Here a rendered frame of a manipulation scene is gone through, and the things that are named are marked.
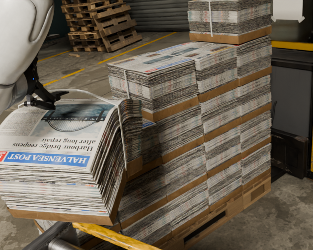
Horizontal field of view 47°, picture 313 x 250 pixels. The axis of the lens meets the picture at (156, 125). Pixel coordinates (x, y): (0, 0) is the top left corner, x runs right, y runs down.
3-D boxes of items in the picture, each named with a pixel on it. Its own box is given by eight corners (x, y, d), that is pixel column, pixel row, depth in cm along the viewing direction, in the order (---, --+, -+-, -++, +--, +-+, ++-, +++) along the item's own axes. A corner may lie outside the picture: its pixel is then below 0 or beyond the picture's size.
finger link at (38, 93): (35, 76, 78) (34, 82, 78) (59, 98, 89) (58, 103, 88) (20, 77, 79) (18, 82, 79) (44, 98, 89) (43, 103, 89)
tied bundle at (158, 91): (112, 106, 195) (105, 65, 186) (155, 91, 210) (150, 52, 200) (153, 124, 166) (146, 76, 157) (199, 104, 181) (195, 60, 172)
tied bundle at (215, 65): (154, 91, 209) (149, 52, 200) (190, 78, 225) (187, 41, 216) (201, 104, 181) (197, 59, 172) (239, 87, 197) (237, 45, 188)
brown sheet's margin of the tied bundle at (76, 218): (37, 171, 108) (31, 162, 105) (128, 176, 101) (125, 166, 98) (12, 218, 96) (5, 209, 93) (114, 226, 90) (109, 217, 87)
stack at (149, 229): (50, 278, 198) (7, 144, 165) (201, 187, 259) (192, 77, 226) (83, 324, 169) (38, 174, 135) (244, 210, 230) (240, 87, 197)
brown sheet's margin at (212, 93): (155, 90, 209) (154, 83, 207) (190, 77, 225) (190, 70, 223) (202, 102, 181) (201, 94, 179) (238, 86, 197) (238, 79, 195)
